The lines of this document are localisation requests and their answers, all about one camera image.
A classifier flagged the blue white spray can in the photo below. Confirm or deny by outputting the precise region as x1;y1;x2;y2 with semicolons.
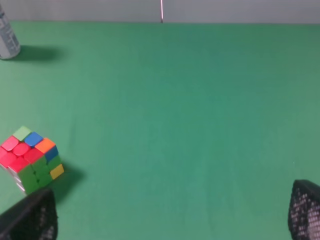
0;6;21;60

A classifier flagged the multicoloured puzzle cube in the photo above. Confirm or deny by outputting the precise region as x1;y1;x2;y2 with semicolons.
0;126;65;195

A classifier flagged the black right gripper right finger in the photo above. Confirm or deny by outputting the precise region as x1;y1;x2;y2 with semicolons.
287;179;320;240

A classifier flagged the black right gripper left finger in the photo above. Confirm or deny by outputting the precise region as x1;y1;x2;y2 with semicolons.
0;187;58;240

